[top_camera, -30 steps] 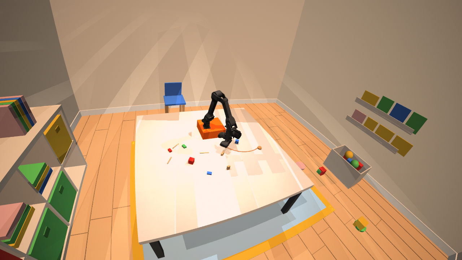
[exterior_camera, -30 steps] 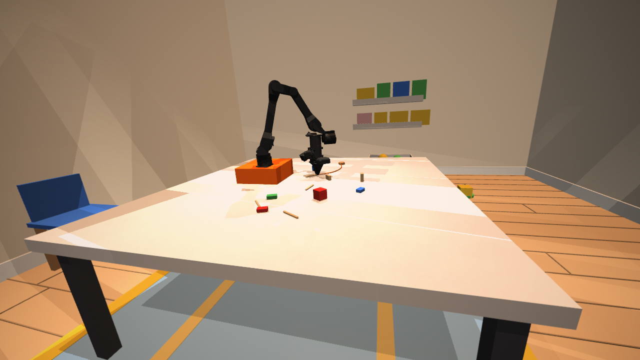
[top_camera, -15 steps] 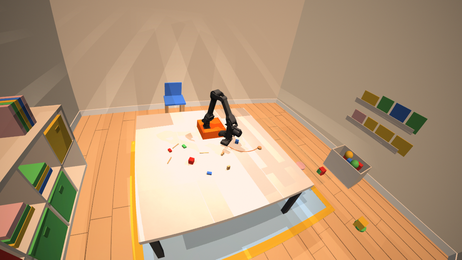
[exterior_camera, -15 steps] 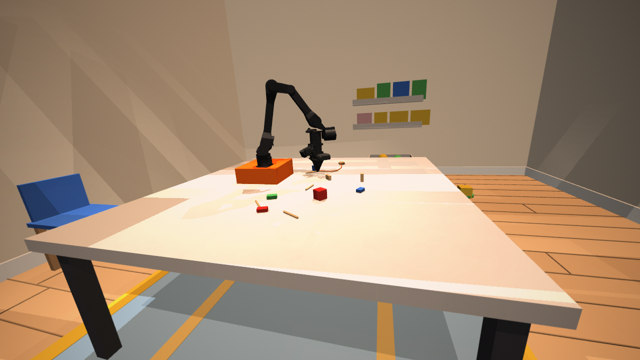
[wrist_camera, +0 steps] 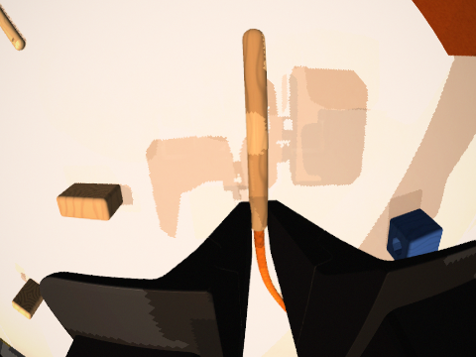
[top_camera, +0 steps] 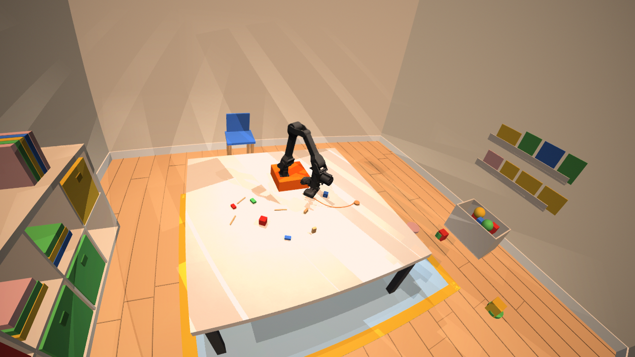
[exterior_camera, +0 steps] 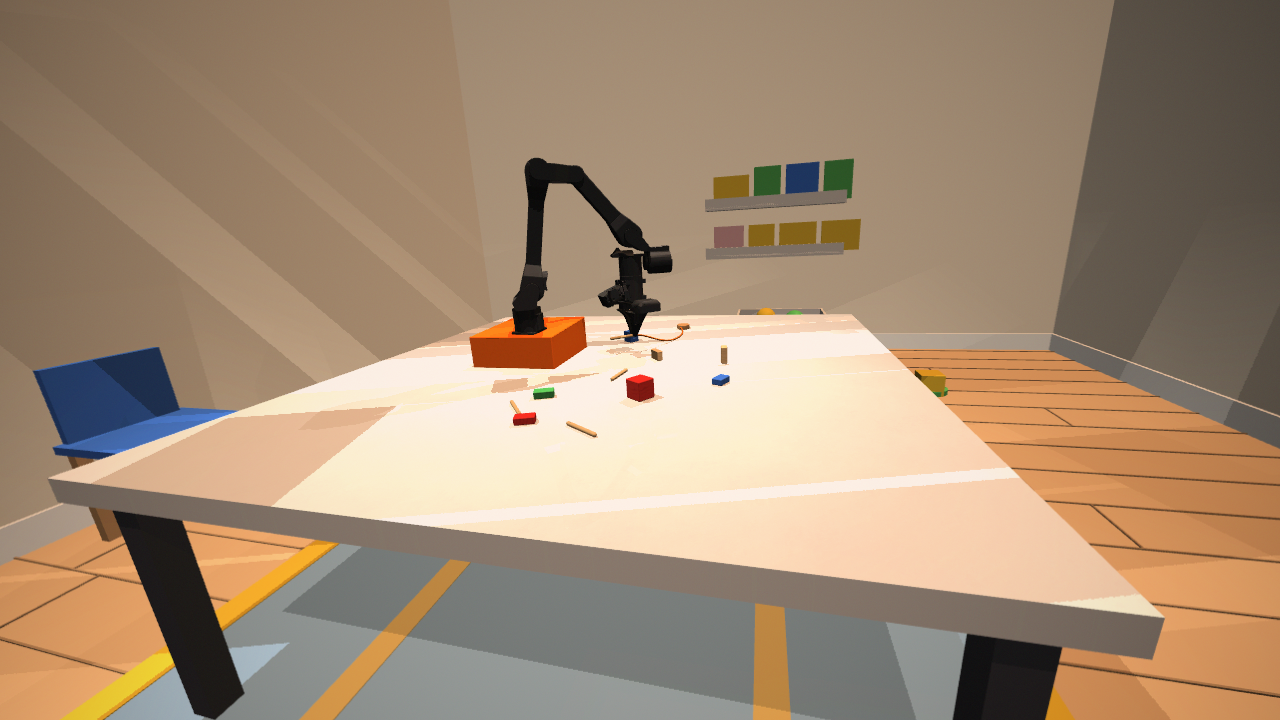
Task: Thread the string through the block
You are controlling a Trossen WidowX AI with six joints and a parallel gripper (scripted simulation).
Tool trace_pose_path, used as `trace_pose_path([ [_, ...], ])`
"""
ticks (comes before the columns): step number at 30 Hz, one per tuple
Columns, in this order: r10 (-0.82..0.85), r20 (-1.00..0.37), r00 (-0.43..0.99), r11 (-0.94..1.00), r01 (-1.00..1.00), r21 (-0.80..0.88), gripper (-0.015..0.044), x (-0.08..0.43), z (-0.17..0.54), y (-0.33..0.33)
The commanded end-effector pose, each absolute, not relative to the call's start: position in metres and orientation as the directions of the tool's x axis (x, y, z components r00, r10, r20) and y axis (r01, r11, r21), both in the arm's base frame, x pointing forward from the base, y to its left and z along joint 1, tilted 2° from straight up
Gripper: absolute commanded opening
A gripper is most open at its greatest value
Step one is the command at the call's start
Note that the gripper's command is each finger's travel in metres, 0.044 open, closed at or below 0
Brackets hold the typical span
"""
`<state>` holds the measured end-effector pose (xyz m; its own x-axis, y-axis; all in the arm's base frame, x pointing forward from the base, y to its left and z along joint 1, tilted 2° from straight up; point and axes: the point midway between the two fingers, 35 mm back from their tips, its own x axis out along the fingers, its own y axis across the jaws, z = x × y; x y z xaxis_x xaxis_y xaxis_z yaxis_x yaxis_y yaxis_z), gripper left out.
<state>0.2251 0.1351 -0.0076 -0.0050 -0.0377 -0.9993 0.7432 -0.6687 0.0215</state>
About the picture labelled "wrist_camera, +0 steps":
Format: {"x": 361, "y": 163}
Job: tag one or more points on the wooden stick with orange string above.
{"x": 257, "y": 146}

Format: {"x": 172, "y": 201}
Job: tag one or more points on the thin wooden stick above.
{"x": 11, "y": 32}

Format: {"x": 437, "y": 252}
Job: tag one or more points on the blue square block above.
{"x": 412, "y": 234}

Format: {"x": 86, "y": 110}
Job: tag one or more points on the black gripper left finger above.
{"x": 200, "y": 306}

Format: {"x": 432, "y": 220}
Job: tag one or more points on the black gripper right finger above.
{"x": 336, "y": 295}

